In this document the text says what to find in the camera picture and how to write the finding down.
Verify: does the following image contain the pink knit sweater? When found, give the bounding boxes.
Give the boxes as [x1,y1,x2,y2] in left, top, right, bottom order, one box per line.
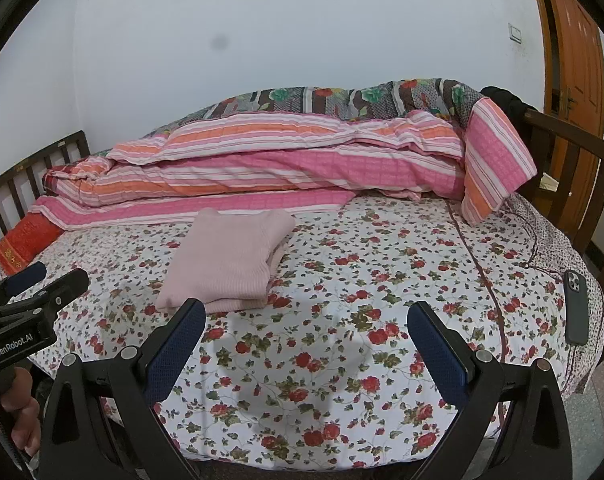
[156,207,297,316]

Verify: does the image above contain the dark grey smartphone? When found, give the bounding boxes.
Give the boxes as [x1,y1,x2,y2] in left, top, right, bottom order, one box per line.
[564,270,589,346]

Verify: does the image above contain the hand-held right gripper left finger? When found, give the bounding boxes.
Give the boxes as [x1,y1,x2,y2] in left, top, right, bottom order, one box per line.
[37,297,208,480]

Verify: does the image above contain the white floral bedsheet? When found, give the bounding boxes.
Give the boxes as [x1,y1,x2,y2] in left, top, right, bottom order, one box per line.
[0,192,604,471]

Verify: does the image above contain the black garment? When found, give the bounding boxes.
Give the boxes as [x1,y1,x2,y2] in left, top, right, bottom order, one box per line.
[481,86,539,113]

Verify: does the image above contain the person's left hand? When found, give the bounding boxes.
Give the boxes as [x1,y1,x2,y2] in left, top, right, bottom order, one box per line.
[0,364,43,457]

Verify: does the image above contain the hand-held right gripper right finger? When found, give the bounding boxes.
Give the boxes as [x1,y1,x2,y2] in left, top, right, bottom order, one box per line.
[407,301,573,480]

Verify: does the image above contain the brown wooden door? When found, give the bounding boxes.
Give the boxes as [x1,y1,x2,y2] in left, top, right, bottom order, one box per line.
[527,0,604,256]

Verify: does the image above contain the dark floral patchwork quilt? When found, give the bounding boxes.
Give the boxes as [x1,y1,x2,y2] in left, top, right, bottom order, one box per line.
[102,77,485,153]

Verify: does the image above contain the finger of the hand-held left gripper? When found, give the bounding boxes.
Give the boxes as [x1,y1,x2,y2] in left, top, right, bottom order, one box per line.
[4,260,48,297]
[31,268,91,319]

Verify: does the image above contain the red embroidered pillow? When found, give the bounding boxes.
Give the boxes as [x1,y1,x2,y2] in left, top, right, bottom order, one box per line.
[0,212,63,276]

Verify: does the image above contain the dark wooden bed frame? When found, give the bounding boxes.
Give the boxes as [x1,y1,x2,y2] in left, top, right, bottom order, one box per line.
[0,110,604,291]

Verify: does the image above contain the pink orange striped quilt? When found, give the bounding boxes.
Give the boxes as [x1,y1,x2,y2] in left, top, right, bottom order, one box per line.
[29,96,539,231]

